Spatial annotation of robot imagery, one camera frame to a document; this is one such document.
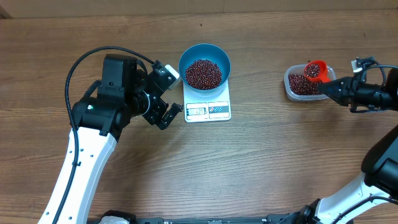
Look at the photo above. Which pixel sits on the red beans in bowl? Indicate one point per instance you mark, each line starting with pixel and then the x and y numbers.
pixel 203 74

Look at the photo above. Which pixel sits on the orange measuring scoop blue handle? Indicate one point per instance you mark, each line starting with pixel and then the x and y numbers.
pixel 322 75

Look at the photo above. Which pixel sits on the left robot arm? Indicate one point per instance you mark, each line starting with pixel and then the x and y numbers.
pixel 125 90

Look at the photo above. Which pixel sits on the clear plastic container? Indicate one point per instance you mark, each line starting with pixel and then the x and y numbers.
pixel 293 96

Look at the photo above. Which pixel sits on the red adzuki beans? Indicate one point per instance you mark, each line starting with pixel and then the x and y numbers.
pixel 300 85

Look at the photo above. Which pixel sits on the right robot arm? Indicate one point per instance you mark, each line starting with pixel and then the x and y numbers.
pixel 377 182

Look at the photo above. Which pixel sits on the blue bowl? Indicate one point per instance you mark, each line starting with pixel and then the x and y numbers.
pixel 205 51

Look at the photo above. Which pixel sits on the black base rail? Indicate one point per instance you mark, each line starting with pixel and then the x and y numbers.
pixel 114 216

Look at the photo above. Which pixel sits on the white digital kitchen scale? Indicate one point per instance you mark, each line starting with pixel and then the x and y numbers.
pixel 207 106

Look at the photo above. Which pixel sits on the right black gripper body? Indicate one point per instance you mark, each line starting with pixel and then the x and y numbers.
pixel 359 93

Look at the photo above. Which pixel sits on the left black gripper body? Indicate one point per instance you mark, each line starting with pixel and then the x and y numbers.
pixel 155 110

